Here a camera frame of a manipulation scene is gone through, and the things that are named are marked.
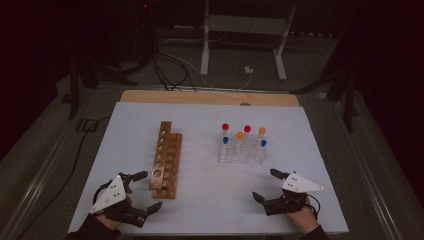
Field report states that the white plug with cable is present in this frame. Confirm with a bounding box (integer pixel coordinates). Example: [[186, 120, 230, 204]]
[[199, 65, 255, 91]]

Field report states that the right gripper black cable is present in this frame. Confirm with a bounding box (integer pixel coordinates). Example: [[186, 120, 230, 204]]
[[305, 193, 322, 220]]

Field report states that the wooden test tube rack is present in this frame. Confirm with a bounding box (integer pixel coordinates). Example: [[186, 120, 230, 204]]
[[148, 120, 184, 200]]

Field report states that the person's left hand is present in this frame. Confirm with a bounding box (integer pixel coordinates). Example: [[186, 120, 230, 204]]
[[95, 211, 123, 232]]

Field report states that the white table mat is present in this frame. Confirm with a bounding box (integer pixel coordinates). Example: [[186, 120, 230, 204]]
[[67, 101, 350, 236]]

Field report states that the metal frame rail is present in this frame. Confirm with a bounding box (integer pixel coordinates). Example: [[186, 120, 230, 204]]
[[328, 98, 403, 240], [0, 84, 101, 240]]

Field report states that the long black floor cable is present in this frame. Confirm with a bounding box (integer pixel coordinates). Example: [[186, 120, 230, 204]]
[[14, 114, 113, 240]]

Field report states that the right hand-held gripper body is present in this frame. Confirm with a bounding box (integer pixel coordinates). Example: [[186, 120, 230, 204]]
[[263, 171, 325, 217]]

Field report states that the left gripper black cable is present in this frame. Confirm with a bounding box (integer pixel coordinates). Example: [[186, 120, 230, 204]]
[[92, 179, 115, 205]]

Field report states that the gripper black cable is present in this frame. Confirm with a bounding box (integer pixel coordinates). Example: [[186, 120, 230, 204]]
[[92, 179, 115, 205], [305, 193, 322, 220]]

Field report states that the black floor stand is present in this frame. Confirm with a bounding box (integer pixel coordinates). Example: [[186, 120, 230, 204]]
[[67, 54, 138, 120], [289, 64, 360, 133]]

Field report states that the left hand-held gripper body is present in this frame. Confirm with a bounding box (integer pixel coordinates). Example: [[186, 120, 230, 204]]
[[90, 172, 149, 229]]

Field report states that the clear acrylic test tube rack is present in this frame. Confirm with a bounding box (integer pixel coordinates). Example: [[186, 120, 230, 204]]
[[217, 134, 268, 166]]

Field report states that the person's right hand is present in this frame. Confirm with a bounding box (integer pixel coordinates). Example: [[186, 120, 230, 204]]
[[285, 199, 320, 235]]

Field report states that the bundle of black cables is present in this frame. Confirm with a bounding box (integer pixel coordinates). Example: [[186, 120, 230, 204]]
[[150, 41, 198, 92]]

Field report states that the grey metal stand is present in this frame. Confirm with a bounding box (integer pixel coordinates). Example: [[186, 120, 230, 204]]
[[199, 0, 298, 82]]

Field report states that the red-capped test tube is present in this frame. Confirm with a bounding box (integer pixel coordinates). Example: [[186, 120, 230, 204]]
[[243, 124, 252, 148], [221, 122, 230, 145]]

